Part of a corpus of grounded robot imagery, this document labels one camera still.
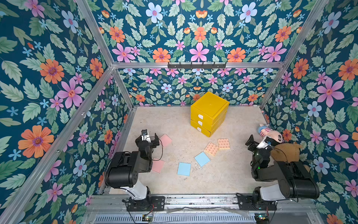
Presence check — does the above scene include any orange patterned sticky note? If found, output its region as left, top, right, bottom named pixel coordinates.
left=204, top=142, right=219, bottom=156
left=218, top=139, right=230, bottom=150

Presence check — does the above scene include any yellow drawer cabinet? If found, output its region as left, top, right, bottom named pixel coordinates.
left=190, top=92, right=229, bottom=137

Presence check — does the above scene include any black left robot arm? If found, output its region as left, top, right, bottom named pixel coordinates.
left=104, top=130, right=160, bottom=201

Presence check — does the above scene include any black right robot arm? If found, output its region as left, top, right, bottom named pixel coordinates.
left=245, top=135, right=320, bottom=204

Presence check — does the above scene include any pink sticky note upper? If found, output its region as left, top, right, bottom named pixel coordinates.
left=159, top=134, right=172, bottom=148

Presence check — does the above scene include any pink sticky note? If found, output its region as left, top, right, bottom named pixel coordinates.
left=159, top=134, right=172, bottom=148
left=152, top=160, right=165, bottom=173

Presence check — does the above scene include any pink sticky note lower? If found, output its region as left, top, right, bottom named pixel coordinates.
left=152, top=160, right=165, bottom=173

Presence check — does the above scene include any blue sticky note left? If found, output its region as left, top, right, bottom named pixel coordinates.
left=177, top=162, right=191, bottom=176

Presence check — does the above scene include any blue sticky note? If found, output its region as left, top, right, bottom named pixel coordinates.
left=194, top=152, right=211, bottom=167
left=177, top=162, right=191, bottom=176

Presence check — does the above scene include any blue sticky note right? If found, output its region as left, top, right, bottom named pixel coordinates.
left=194, top=152, right=211, bottom=167

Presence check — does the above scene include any pink plush doll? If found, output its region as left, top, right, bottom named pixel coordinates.
left=257, top=124, right=284, bottom=146

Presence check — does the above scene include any brown teddy bear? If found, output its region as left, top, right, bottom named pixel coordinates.
left=270, top=143, right=303, bottom=162

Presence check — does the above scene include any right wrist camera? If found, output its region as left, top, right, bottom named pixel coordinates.
left=256, top=139, right=271, bottom=149

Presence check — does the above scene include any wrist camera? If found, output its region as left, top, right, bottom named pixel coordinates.
left=256, top=139, right=271, bottom=149
left=141, top=129, right=149, bottom=141

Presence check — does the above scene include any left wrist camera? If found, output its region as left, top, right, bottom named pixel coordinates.
left=141, top=129, right=149, bottom=141

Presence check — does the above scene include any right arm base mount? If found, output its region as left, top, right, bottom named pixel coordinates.
left=236, top=193, right=277, bottom=211

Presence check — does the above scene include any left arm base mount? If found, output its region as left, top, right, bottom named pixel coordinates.
left=127, top=196, right=166, bottom=212

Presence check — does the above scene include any metal hook rail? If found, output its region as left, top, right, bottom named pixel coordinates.
left=167, top=62, right=227, bottom=70

